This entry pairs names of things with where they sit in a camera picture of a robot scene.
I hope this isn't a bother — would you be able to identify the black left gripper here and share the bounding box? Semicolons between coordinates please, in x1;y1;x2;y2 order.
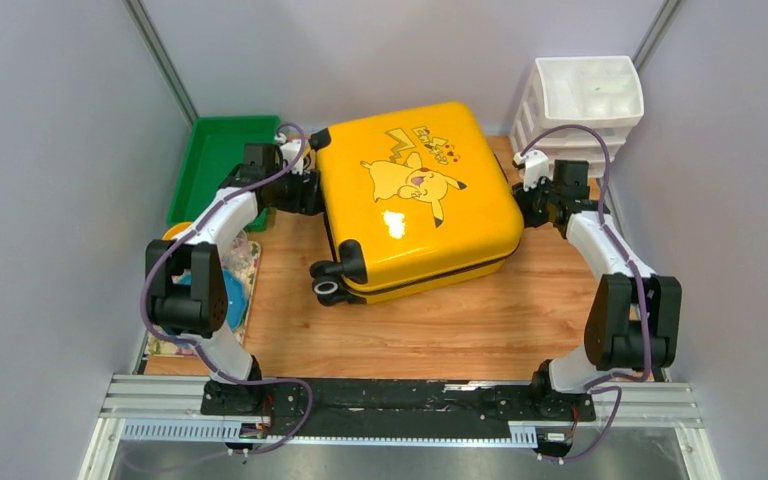
269;165;329;218

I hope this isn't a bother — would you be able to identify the yellow Pikachu hard-shell suitcase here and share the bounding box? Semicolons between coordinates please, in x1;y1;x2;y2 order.
309;101;524;306

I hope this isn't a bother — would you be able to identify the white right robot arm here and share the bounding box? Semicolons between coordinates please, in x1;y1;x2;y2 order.
513;151;682;419

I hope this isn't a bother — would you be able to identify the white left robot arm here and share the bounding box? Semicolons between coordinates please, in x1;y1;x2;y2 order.
140;138;307;415

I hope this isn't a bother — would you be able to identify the clear plastic cup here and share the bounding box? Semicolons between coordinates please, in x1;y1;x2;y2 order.
222;230;253;273

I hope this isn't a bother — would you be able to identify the floral placemat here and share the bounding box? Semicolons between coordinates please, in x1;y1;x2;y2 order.
144;240;261;358

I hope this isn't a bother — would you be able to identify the green plastic tray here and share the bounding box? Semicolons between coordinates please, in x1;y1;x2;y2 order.
166;115;280;226

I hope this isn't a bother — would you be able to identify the blue polka dot plate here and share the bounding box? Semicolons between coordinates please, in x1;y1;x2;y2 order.
163;269;248;338

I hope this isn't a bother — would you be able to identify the white plastic drawer organizer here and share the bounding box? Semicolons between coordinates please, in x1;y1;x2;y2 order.
509;56;645;160

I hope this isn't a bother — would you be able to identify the yellow bowl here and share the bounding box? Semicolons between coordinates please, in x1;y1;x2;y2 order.
162;222;192;241

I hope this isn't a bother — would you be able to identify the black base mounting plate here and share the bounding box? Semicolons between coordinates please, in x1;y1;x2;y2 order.
199;378;596;456

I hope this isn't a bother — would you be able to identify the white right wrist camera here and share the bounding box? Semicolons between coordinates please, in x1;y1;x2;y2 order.
513;149;550;191

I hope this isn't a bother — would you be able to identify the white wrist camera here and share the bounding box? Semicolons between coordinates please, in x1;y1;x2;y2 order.
274;133;310;175
513;149;550;191

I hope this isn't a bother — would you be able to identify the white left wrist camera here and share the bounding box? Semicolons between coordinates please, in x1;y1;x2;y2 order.
274;133;310;175

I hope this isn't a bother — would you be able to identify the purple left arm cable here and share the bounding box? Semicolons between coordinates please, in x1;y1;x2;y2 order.
140;123;314;457

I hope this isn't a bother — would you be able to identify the aluminium frame rail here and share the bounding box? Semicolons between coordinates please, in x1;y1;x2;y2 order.
79;375;720;479

